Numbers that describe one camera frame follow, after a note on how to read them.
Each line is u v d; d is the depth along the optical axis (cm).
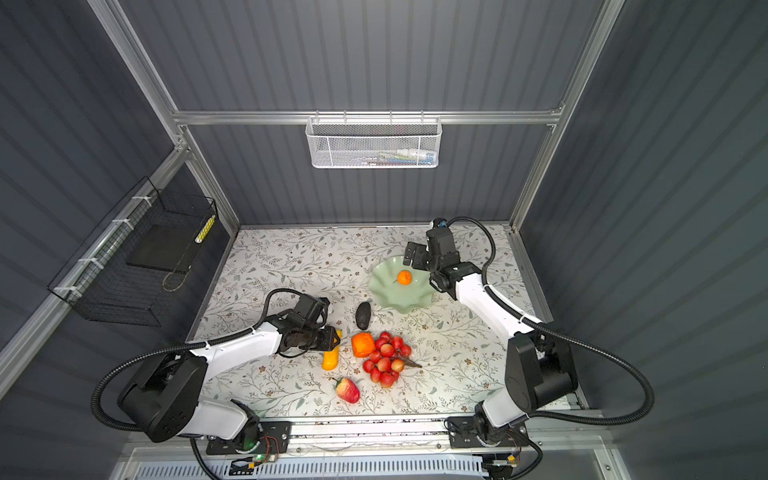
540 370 44
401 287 102
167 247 78
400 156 93
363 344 84
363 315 92
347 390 77
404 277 101
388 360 81
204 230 81
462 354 88
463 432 73
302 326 70
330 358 83
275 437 73
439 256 65
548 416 48
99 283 65
